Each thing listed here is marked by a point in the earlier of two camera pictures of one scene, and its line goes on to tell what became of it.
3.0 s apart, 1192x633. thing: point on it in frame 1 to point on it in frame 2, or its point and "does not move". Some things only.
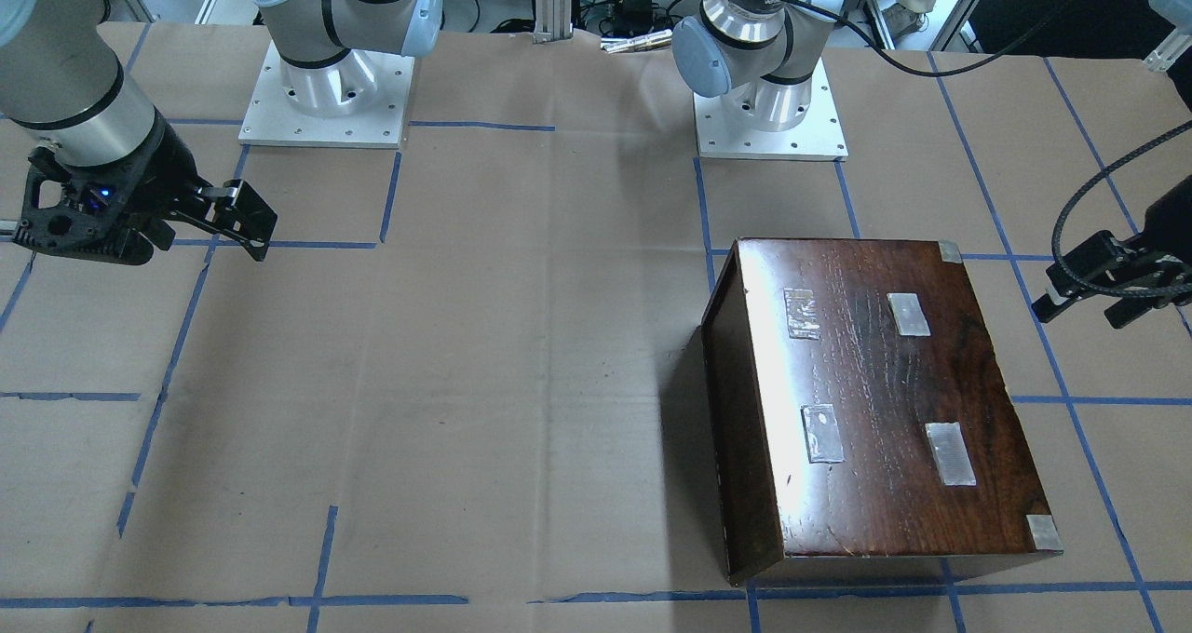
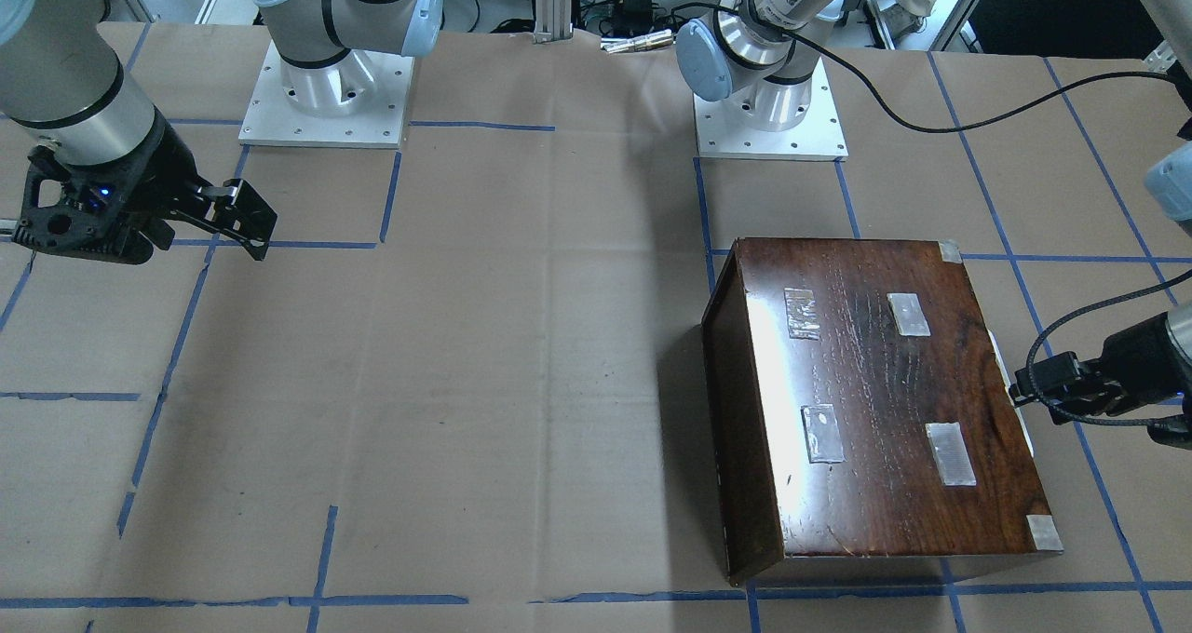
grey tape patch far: (802, 314) does not move
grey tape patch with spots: (822, 434) does not move
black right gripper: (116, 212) does not move
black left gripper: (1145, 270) to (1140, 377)
